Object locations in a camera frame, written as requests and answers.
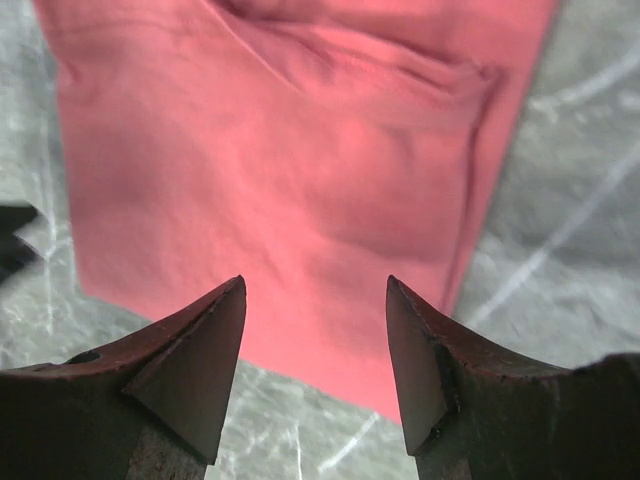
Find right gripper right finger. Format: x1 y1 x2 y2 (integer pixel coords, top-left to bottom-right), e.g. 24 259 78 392
386 278 639 480

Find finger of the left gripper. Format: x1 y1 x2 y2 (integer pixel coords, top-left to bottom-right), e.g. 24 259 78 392
1 203 42 286

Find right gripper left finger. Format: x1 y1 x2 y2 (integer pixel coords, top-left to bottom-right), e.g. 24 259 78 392
1 277 246 479

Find salmon pink t shirt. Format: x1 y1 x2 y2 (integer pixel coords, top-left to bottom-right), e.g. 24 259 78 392
34 0 557 420

